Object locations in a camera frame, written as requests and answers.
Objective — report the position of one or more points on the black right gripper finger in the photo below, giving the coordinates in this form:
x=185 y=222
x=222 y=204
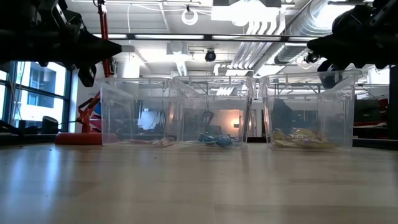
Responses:
x=329 y=49

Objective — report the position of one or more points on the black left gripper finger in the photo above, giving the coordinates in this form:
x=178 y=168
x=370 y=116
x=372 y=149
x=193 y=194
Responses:
x=96 y=49

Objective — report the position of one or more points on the clear plastic storage bin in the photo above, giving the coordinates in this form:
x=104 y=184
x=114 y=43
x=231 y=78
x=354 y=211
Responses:
x=133 y=105
x=311 y=105
x=217 y=102

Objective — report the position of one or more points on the blue lollipop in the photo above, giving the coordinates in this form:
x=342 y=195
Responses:
x=224 y=142
x=206 y=139

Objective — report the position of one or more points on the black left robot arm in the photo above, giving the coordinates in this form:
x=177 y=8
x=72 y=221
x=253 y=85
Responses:
x=21 y=37

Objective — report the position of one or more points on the black ceiling spotlight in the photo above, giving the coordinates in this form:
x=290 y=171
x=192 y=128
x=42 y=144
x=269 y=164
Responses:
x=311 y=58
x=210 y=56

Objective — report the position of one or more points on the large window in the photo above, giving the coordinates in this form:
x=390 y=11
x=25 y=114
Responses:
x=40 y=102

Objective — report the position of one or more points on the long ceiling light bar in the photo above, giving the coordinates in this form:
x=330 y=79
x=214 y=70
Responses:
x=168 y=36

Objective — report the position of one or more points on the white ceiling pipes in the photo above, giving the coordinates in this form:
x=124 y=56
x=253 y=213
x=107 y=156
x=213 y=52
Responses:
x=258 y=31

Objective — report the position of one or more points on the black desk speaker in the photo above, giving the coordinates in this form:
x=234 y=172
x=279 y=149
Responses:
x=49 y=124

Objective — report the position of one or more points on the lit computer monitor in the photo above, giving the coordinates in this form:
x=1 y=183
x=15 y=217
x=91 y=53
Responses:
x=146 y=119

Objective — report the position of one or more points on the red desk lamp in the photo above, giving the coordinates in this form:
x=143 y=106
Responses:
x=81 y=139

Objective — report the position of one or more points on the white ceiling unit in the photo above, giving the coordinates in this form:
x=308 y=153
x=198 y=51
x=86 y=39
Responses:
x=242 y=12

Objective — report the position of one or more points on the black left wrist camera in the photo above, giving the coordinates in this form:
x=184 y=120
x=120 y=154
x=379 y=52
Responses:
x=87 y=76

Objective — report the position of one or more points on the silver ventilation duct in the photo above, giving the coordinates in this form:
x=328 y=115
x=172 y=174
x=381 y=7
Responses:
x=304 y=25

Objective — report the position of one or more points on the black vertical rig post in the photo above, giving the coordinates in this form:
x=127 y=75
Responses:
x=393 y=102

